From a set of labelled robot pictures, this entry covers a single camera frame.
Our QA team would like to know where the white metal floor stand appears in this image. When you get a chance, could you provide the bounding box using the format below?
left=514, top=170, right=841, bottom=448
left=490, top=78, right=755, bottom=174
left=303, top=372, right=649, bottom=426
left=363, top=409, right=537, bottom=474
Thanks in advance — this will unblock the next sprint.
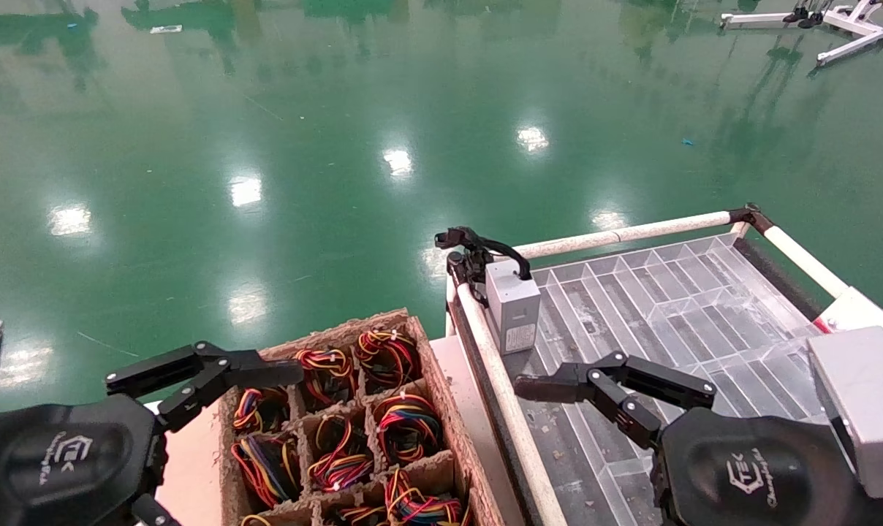
left=719, top=0, right=883, bottom=68

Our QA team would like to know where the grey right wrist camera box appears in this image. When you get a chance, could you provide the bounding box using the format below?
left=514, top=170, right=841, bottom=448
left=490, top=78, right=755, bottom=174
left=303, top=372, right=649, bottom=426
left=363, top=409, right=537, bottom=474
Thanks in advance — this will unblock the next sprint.
left=807, top=325, right=883, bottom=499

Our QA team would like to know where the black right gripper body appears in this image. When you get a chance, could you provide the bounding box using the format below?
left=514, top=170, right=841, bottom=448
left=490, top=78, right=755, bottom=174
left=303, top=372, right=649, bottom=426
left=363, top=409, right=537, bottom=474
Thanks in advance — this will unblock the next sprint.
left=651, top=406, right=883, bottom=526

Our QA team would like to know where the white pipe rack frame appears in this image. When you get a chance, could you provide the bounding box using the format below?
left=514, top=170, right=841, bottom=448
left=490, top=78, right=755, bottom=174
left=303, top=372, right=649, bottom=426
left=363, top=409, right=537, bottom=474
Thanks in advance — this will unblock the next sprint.
left=445, top=203, right=852, bottom=526

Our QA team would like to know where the brown cardboard divider box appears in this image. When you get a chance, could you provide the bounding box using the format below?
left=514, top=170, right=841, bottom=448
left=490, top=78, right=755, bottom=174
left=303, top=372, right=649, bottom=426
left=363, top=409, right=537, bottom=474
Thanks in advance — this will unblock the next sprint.
left=217, top=307, right=504, bottom=526

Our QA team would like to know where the clear plastic divider tray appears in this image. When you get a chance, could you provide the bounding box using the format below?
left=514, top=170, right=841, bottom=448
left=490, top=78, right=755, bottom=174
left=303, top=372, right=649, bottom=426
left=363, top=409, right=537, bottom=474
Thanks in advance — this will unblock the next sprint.
left=485, top=232, right=826, bottom=526

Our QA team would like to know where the grey power supply black cable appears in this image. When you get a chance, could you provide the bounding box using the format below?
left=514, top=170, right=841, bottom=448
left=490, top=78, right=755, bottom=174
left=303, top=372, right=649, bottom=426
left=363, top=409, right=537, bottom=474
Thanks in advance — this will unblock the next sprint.
left=434, top=226, right=542, bottom=357

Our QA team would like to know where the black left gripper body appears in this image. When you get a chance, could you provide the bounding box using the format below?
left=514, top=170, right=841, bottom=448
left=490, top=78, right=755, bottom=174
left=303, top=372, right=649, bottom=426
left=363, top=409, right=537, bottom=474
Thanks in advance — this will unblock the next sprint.
left=0, top=394, right=170, bottom=526

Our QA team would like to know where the white sign with red border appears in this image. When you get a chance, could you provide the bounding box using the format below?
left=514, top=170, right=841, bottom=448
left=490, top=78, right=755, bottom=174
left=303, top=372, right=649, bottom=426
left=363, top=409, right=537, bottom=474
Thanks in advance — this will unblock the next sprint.
left=813, top=286, right=883, bottom=344

